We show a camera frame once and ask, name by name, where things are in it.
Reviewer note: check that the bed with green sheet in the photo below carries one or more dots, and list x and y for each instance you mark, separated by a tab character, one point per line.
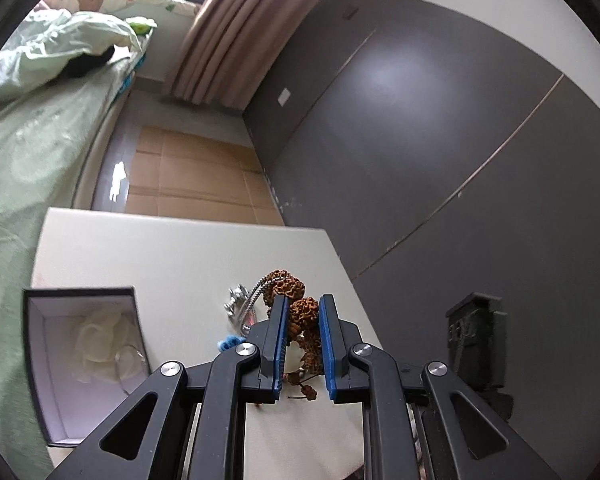
25	160

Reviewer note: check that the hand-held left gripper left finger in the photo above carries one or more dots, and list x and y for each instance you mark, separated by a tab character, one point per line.
280	340

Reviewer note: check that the white wall socket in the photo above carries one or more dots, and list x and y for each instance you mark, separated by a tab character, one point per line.
284	97

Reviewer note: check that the pink curtain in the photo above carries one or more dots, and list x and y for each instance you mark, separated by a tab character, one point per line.
230	35

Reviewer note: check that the light green quilt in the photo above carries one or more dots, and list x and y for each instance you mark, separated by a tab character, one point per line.
80	30

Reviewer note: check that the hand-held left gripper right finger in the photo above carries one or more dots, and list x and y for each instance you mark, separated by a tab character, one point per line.
327	345

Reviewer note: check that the white wrapping bag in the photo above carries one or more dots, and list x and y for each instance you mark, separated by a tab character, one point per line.
100	340

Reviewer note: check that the printed window seat cushion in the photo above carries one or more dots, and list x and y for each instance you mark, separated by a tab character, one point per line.
130	2

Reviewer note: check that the black jewelry box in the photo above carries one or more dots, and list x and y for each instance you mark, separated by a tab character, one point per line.
80	291

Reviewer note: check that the small green toy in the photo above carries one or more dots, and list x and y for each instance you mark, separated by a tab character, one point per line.
141	25

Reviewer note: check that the blue tassel ornament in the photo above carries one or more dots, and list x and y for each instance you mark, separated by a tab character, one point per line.
228	344

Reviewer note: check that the flat brown cardboard sheet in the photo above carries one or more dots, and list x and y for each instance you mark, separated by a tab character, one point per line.
195	175

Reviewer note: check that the white low table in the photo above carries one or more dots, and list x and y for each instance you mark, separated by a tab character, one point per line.
180	260

